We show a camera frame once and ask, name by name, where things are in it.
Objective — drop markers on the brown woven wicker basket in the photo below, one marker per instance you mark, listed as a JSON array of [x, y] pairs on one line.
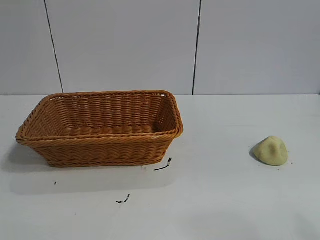
[[100, 150]]

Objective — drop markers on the pale yellow egg yolk pastry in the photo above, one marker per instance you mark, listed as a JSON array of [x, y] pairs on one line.
[[271, 155]]

